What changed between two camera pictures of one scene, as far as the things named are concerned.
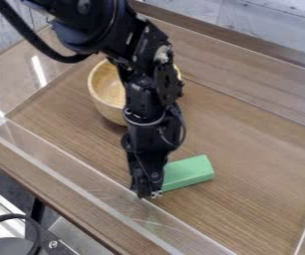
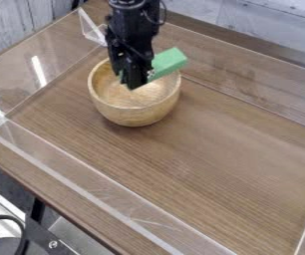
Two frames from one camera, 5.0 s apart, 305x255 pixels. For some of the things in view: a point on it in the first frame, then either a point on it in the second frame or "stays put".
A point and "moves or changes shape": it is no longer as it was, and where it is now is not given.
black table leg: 37,210 stays put
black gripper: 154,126 to 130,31
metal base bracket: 51,245 stays put
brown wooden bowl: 108,92 stays put
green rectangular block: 186,172 moves or changes shape
